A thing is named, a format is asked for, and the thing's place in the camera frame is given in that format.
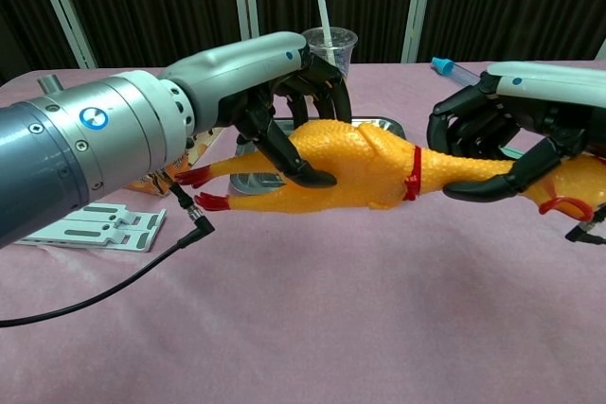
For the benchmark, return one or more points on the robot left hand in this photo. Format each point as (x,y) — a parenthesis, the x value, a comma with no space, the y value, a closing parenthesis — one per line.
(237,68)

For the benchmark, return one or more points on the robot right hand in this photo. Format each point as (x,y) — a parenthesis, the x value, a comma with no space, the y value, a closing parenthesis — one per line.
(558,87)

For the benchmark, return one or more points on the yellow rubber chicken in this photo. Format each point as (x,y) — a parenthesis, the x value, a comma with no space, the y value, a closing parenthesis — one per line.
(369,163)

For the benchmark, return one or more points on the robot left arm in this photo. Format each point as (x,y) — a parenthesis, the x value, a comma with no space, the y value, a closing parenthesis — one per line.
(71,163)

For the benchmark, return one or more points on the rectangular metal tray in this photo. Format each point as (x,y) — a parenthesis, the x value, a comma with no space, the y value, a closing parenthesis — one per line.
(255,181)

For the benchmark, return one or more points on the orange cardboard box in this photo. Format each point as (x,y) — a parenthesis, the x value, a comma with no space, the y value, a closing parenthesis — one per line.
(208,139)

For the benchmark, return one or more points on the clear plastic cup, orange drink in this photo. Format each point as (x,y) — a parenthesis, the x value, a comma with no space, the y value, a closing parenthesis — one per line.
(341,44)

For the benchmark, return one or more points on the white drinking straw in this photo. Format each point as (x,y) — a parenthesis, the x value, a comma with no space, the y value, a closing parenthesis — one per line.
(322,2)

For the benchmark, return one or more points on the blue green water squirter tube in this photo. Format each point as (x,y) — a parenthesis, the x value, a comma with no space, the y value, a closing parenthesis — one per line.
(445,65)

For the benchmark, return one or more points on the white folding stand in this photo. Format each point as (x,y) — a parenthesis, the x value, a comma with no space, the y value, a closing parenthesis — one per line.
(118,229)

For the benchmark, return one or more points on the pink tablecloth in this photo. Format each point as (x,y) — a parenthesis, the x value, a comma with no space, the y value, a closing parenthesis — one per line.
(331,304)

